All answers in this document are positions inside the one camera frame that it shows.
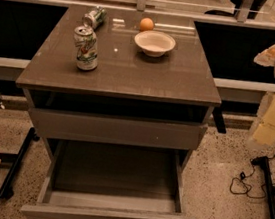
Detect closed top drawer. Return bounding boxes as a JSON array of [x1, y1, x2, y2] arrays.
[[29, 108, 207, 150]]

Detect green can lying on side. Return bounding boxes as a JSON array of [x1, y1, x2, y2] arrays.
[[83, 6, 107, 29]]

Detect orange fruit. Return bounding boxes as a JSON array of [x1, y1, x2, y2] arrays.
[[139, 18, 155, 32]]

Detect black left table leg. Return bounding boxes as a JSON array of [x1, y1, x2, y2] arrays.
[[0, 127, 39, 199]]

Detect open middle drawer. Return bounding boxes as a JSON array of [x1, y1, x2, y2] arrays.
[[21, 140, 194, 219]]

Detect white bowl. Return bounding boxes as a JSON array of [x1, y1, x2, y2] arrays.
[[134, 30, 176, 58]]

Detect black office chair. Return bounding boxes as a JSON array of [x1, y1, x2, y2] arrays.
[[207, 0, 267, 20]]

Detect black right table leg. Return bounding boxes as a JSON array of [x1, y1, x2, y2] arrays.
[[252, 156, 275, 219]]

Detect black table leg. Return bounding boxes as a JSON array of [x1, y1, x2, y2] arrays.
[[252, 156, 275, 219], [0, 127, 39, 199]]

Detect grey drawer cabinet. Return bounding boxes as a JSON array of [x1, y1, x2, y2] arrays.
[[17, 4, 221, 165]]

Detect black cable on floor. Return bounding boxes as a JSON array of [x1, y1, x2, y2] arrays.
[[228, 142, 275, 202]]

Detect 7up can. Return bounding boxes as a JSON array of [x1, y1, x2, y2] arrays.
[[73, 25, 98, 71]]

